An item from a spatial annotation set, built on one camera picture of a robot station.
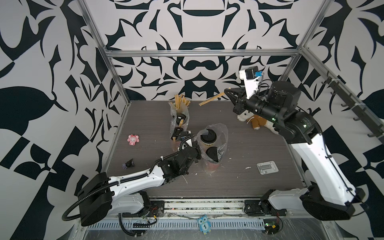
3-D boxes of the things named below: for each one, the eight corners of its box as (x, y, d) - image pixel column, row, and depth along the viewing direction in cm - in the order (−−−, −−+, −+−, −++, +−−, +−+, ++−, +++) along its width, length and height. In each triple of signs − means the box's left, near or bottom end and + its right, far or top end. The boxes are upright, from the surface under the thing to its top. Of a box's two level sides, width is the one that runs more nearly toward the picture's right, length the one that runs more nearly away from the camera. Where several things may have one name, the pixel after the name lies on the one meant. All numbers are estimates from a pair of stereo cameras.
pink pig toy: (127, 145, 97) (126, 143, 95) (130, 136, 101) (128, 134, 99) (138, 145, 97) (136, 143, 95) (140, 136, 101) (139, 134, 99)
